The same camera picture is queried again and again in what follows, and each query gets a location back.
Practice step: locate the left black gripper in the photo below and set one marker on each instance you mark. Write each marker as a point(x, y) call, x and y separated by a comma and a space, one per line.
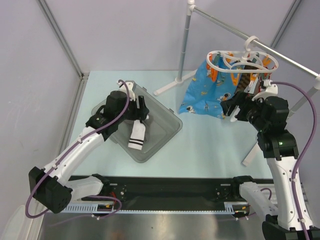
point(139, 113)

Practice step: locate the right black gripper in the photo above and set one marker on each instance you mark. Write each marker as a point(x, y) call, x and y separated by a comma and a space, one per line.
point(238, 105)

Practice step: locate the white black striped sock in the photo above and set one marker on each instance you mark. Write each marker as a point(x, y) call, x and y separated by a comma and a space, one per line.
point(137, 137)

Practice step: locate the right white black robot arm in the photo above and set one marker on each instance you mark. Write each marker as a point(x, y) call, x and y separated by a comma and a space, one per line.
point(288, 219)

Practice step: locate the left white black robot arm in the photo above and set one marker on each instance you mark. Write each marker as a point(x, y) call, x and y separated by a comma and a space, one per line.
point(51, 185)

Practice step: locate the white round clip hanger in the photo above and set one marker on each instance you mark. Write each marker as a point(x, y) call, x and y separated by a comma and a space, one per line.
point(246, 61)

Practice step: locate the brown striped sock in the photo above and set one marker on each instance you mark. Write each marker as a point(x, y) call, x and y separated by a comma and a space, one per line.
point(243, 82)

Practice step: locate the orange clothes clip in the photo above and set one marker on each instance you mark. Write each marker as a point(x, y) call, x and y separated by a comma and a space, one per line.
point(212, 73)
point(235, 77)

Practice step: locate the clear grey plastic bin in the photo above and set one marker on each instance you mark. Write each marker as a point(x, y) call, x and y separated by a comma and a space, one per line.
point(161, 126)

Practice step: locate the blue cartoon print sock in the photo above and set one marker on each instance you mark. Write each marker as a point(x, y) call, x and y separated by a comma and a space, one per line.
point(203, 97)

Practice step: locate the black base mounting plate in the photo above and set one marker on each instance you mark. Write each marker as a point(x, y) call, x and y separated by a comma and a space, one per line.
point(175, 194)

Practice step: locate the white metal drying rack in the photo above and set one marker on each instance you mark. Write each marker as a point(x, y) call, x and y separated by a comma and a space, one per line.
point(191, 8)

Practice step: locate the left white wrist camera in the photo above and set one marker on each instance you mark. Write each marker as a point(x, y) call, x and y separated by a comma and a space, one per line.
point(128, 88)

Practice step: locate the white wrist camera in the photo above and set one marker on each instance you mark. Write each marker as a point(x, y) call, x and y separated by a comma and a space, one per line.
point(268, 89)
point(128, 88)

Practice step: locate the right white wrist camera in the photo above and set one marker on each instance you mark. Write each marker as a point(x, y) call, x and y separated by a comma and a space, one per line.
point(268, 89)

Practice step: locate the white slotted cable duct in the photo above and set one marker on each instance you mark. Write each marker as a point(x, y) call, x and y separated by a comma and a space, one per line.
point(89, 208)

